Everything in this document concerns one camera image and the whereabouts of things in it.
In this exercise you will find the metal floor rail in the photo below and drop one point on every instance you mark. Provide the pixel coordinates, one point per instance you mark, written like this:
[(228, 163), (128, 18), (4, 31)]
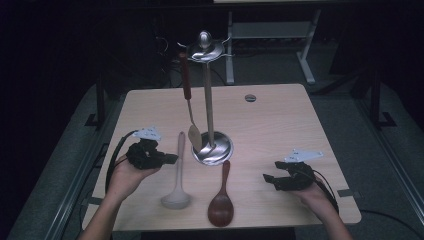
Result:
[(396, 160), (71, 196)]

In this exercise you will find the grey round table grommet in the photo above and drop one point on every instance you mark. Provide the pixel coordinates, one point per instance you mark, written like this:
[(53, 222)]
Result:
[(250, 98)]

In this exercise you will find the person's left hand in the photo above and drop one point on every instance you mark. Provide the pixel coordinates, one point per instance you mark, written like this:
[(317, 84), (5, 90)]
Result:
[(128, 181)]

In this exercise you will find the black metal stand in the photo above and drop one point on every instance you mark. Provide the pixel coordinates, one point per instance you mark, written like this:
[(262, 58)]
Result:
[(100, 100), (375, 100)]

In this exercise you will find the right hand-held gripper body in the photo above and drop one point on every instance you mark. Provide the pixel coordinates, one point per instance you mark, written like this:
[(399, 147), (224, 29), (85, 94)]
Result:
[(298, 178)]

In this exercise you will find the person's right hand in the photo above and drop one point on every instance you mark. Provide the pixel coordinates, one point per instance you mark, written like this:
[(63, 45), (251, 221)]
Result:
[(315, 200)]

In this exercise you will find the white desk frame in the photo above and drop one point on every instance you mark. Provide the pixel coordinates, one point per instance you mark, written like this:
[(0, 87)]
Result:
[(270, 30)]

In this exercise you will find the steel utensil stand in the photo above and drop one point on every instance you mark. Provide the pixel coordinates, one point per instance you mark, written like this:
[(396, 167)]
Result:
[(209, 100)]

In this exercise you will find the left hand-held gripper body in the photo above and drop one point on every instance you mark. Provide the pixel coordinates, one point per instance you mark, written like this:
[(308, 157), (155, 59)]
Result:
[(143, 155)]

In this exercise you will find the beige ladle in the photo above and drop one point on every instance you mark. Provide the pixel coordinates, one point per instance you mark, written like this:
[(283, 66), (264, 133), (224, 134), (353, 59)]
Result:
[(176, 200)]

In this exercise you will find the grey tape strip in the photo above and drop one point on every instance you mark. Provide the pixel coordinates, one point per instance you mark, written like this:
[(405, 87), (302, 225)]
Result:
[(93, 200), (346, 193)]

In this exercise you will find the brown wooden spoon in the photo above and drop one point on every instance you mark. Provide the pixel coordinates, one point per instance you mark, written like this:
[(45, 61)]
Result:
[(220, 210)]

